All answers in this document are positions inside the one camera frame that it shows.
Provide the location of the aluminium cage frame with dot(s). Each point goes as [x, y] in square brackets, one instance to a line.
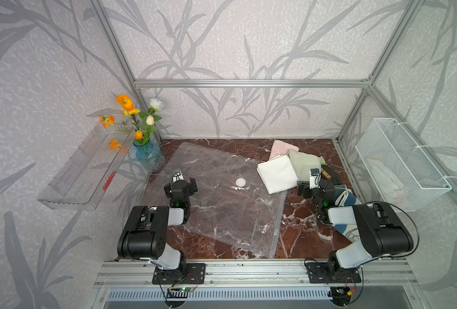
[367, 86]

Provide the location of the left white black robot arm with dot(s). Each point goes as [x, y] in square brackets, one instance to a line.
[144, 236]

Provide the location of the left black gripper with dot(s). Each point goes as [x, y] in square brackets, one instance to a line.
[191, 187]

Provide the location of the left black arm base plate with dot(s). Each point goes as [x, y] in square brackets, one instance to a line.
[190, 273]

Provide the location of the white cloth in basket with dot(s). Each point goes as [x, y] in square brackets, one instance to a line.
[390, 187]

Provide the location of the orange white artificial flowers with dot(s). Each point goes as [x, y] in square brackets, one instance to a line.
[143, 121]

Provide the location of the blue patterned towel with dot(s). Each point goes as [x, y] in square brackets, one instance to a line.
[348, 201]

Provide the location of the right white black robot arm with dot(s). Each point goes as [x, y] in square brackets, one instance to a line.
[380, 231]

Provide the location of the white towel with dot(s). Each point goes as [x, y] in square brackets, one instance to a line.
[278, 174]

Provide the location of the clear acrylic wall shelf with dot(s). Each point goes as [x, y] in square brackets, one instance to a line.
[78, 185]

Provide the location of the blue glass vase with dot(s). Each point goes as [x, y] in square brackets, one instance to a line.
[150, 156]

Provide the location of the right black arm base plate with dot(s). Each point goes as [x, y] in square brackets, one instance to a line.
[330, 272]

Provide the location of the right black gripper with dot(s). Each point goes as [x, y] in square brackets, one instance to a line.
[306, 187]

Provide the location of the pink folded towel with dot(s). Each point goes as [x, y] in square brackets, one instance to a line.
[280, 147]

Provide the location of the clear plastic vacuum bag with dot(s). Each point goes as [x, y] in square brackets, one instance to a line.
[226, 221]

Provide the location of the white wire mesh basket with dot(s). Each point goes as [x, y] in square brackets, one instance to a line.
[388, 140]

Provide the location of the light green folded towel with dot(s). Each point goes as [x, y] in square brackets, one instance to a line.
[303, 163]

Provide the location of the aluminium front rail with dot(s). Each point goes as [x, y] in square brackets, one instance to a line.
[255, 273]

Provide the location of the white round bag valve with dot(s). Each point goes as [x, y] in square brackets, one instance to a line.
[240, 182]

